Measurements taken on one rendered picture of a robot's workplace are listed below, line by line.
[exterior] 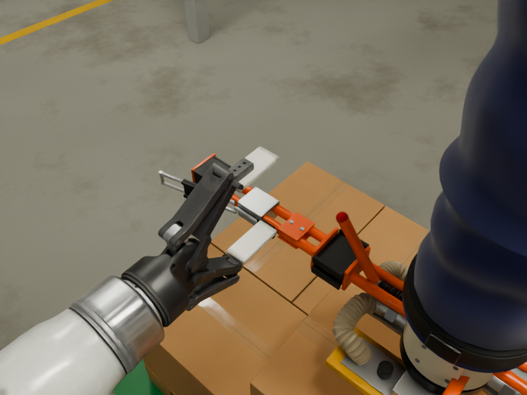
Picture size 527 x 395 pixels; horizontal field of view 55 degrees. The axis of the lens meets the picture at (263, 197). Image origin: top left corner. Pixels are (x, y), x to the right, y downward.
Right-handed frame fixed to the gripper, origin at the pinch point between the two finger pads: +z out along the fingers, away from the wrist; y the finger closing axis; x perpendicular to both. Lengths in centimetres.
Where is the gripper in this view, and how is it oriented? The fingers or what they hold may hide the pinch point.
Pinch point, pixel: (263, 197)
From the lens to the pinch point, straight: 64.7
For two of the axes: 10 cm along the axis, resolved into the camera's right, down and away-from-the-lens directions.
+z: 6.4, -5.6, 5.2
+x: 7.7, 4.7, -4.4
